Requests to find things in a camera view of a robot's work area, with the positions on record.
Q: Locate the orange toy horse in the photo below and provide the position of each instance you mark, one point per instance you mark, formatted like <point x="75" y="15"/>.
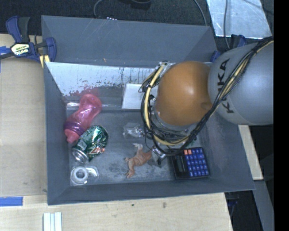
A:
<point x="139" y="160"/>

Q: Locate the black calculator with blue keys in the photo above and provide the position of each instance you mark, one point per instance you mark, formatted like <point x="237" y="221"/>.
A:
<point x="190" y="163"/>

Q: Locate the clear plastic wrapper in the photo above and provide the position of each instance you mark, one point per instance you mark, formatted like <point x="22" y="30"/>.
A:
<point x="132" y="130"/>

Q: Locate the crushed green drink can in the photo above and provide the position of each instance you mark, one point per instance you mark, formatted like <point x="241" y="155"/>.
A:
<point x="94" y="141"/>

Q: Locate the pink plastic bottle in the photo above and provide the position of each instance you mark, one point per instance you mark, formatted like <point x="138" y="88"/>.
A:
<point x="84" y="114"/>

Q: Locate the grey metal bin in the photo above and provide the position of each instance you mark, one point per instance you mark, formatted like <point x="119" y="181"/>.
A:
<point x="125" y="42"/>

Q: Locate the pale wood flat board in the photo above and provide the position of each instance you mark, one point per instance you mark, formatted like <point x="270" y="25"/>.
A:
<point x="21" y="129"/>

